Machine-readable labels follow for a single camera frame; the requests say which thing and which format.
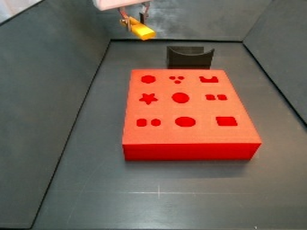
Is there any black curved fixture block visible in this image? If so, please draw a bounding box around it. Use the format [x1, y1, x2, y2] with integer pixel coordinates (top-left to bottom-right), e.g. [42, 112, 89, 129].
[166, 46, 214, 69]

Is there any red foam shape board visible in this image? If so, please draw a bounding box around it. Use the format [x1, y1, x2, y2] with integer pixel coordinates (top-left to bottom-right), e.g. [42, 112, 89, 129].
[122, 69, 261, 161]

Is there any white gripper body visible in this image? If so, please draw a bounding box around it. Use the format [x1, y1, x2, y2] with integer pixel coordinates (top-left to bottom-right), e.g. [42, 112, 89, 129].
[92, 0, 149, 11]

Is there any silver black-tipped gripper finger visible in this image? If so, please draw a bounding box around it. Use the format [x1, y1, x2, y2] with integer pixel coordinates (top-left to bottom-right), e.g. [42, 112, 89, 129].
[117, 7, 130, 29]

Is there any yellow square-circle peg object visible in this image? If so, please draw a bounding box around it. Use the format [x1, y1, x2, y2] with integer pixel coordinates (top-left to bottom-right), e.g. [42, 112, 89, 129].
[121, 17, 156, 40]

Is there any silver gripper finger with screw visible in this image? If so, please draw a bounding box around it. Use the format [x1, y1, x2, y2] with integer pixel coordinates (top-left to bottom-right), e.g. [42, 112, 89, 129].
[138, 3, 149, 23]

